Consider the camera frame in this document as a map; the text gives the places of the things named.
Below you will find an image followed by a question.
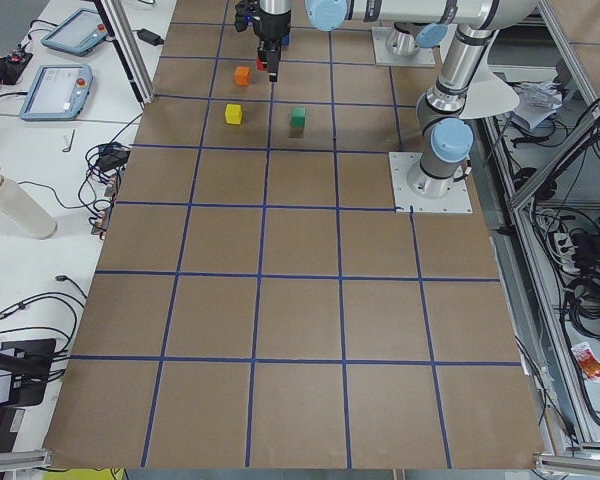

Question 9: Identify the black power adapter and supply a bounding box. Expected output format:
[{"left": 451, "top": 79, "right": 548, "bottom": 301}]
[{"left": 136, "top": 28, "right": 164, "bottom": 46}]

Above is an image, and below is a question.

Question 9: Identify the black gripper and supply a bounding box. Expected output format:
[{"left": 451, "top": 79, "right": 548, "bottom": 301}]
[{"left": 255, "top": 19, "right": 291, "bottom": 82}]

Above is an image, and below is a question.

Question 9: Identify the aluminium frame post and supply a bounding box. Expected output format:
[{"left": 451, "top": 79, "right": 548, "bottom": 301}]
[{"left": 94, "top": 0, "right": 155, "bottom": 105}]

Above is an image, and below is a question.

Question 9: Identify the white cylindrical bottle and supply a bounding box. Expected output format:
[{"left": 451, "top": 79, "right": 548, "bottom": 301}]
[{"left": 0, "top": 168, "right": 58, "bottom": 239}]

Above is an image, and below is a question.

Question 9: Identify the teach pendant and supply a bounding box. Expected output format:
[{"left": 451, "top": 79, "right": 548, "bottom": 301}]
[
  {"left": 41, "top": 8, "right": 108, "bottom": 57},
  {"left": 19, "top": 64, "right": 93, "bottom": 121}
]

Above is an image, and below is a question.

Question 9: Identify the yellow wooden block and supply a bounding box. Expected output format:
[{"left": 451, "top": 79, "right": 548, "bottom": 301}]
[{"left": 224, "top": 103, "right": 243, "bottom": 125}]

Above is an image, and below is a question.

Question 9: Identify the hex key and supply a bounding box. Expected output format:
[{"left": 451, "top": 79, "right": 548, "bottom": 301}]
[{"left": 61, "top": 129, "right": 76, "bottom": 153}]

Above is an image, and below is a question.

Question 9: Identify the white plastic chair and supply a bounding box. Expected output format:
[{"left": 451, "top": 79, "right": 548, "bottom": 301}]
[{"left": 459, "top": 64, "right": 519, "bottom": 120}]

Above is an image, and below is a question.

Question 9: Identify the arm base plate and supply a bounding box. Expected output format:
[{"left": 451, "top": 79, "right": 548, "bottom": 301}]
[
  {"left": 371, "top": 27, "right": 436, "bottom": 68},
  {"left": 389, "top": 152, "right": 473, "bottom": 215}
]

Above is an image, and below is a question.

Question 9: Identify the far teach pendant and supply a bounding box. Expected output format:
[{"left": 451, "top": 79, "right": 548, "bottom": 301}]
[{"left": 41, "top": 8, "right": 108, "bottom": 57}]

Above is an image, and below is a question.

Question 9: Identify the green wooden block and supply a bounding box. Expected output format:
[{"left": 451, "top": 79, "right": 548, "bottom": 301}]
[{"left": 290, "top": 107, "right": 307, "bottom": 129}]

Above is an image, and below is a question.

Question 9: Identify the orange wooden block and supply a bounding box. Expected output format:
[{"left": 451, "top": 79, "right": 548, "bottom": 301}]
[{"left": 234, "top": 65, "right": 251, "bottom": 87}]

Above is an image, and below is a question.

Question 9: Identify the near teach pendant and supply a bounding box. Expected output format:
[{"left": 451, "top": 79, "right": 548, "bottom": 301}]
[{"left": 19, "top": 64, "right": 93, "bottom": 121}]

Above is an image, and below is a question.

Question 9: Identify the orange snack packet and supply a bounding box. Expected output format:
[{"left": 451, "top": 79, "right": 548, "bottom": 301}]
[{"left": 571, "top": 342, "right": 600, "bottom": 382}]

